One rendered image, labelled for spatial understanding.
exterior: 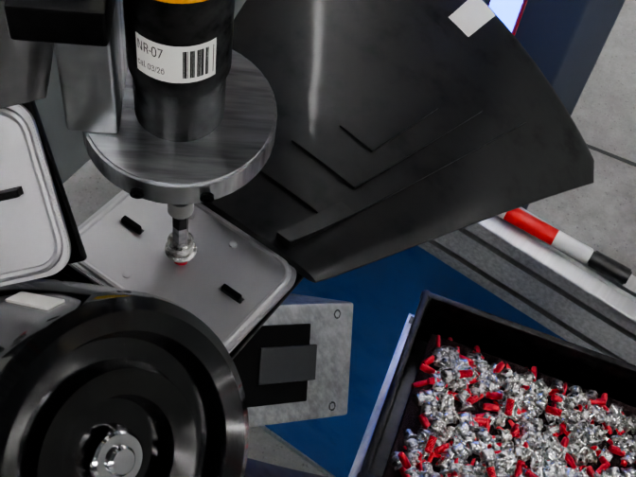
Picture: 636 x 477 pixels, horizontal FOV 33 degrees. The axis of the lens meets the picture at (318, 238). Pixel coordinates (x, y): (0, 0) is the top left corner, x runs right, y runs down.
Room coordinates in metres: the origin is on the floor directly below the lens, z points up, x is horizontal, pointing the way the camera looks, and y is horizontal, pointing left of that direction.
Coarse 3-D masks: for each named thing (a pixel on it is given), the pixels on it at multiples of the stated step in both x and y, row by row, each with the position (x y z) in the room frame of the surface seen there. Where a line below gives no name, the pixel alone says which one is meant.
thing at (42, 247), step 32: (0, 128) 0.22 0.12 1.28; (32, 128) 0.23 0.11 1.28; (0, 160) 0.22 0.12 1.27; (32, 160) 0.22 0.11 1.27; (32, 192) 0.21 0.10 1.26; (0, 224) 0.20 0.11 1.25; (32, 224) 0.20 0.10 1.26; (64, 224) 0.20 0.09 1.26; (0, 256) 0.19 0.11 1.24; (32, 256) 0.19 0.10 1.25; (64, 256) 0.19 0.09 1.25
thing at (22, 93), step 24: (0, 0) 0.25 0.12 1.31; (0, 24) 0.25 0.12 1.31; (0, 48) 0.24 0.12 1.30; (24, 48) 0.24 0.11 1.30; (48, 48) 0.25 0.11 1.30; (0, 72) 0.24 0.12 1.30; (24, 72) 0.24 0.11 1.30; (48, 72) 0.24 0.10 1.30; (0, 96) 0.23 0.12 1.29; (24, 96) 0.23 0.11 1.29
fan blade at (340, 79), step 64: (256, 0) 0.41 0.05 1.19; (320, 0) 0.42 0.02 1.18; (384, 0) 0.43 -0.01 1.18; (448, 0) 0.45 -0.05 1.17; (256, 64) 0.36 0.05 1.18; (320, 64) 0.37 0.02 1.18; (384, 64) 0.39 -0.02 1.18; (448, 64) 0.40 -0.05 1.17; (512, 64) 0.43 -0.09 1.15; (320, 128) 0.33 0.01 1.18; (384, 128) 0.34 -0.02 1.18; (448, 128) 0.36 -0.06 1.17; (512, 128) 0.38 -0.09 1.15; (576, 128) 0.41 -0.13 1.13; (256, 192) 0.28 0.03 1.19; (320, 192) 0.29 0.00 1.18; (384, 192) 0.30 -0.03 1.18; (448, 192) 0.32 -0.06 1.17; (512, 192) 0.34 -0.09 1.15; (320, 256) 0.26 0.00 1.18; (384, 256) 0.27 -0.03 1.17
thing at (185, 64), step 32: (128, 0) 0.23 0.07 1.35; (224, 0) 0.23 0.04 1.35; (128, 32) 0.23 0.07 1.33; (160, 32) 0.22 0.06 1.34; (192, 32) 0.23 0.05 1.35; (224, 32) 0.23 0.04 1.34; (128, 64) 0.23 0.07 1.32; (160, 64) 0.22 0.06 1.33; (192, 64) 0.23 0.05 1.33; (224, 64) 0.24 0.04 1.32; (160, 96) 0.23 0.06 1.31; (192, 96) 0.23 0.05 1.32; (224, 96) 0.24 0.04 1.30; (160, 128) 0.23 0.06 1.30; (192, 128) 0.23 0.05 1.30
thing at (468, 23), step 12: (468, 0) 0.46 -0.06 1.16; (480, 0) 0.46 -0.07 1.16; (456, 12) 0.45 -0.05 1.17; (468, 12) 0.45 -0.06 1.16; (480, 12) 0.45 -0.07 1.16; (492, 12) 0.46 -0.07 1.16; (456, 24) 0.44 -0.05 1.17; (468, 24) 0.44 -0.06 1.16; (480, 24) 0.45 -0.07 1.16; (468, 36) 0.43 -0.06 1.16
